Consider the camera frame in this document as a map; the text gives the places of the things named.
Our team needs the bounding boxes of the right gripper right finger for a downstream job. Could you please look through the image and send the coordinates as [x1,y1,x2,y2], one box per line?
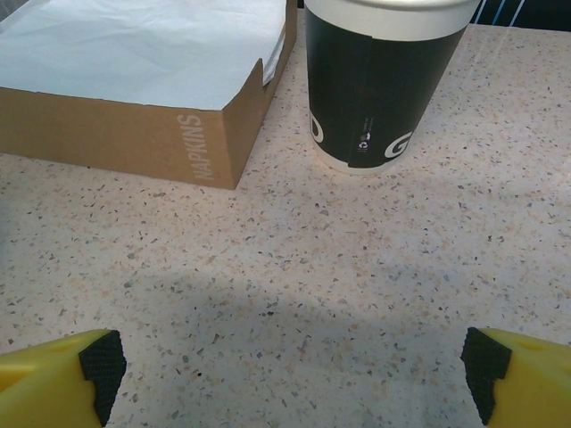
[460,326,571,428]

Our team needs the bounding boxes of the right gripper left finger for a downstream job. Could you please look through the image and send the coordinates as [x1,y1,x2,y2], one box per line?
[0,328,127,428]

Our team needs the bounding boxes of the black and white paper cup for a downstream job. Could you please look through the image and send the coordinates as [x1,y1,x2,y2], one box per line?
[304,0,482,176]

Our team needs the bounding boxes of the white paper napkins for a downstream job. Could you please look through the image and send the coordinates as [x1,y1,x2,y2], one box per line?
[0,0,289,111]

